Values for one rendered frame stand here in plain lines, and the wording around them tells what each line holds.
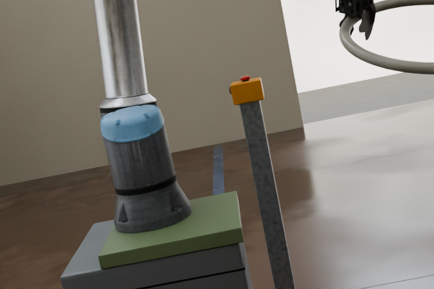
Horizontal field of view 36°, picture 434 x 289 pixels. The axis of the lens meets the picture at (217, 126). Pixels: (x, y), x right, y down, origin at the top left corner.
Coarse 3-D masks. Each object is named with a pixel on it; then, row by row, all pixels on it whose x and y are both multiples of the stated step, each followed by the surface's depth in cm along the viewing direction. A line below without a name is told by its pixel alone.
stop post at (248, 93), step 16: (256, 80) 253; (240, 96) 254; (256, 96) 254; (256, 112) 257; (256, 128) 258; (256, 144) 259; (256, 160) 260; (256, 176) 261; (272, 176) 261; (256, 192) 262; (272, 192) 262; (272, 208) 263; (272, 224) 264; (272, 240) 265; (272, 256) 266; (288, 256) 266; (272, 272) 267; (288, 272) 267; (288, 288) 268
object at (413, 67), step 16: (384, 0) 199; (400, 0) 198; (416, 0) 198; (432, 0) 197; (352, 16) 191; (352, 48) 174; (384, 64) 165; (400, 64) 163; (416, 64) 161; (432, 64) 160
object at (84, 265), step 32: (96, 224) 179; (96, 256) 152; (192, 256) 142; (224, 256) 142; (64, 288) 143; (96, 288) 143; (128, 288) 143; (160, 288) 143; (192, 288) 143; (224, 288) 143
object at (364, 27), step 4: (364, 12) 191; (368, 12) 191; (364, 16) 192; (368, 16) 192; (364, 20) 192; (368, 20) 192; (360, 24) 191; (364, 24) 192; (368, 24) 193; (372, 24) 193; (360, 28) 191; (364, 28) 192; (368, 28) 193; (372, 28) 194; (360, 32) 192; (368, 32) 194; (368, 36) 195
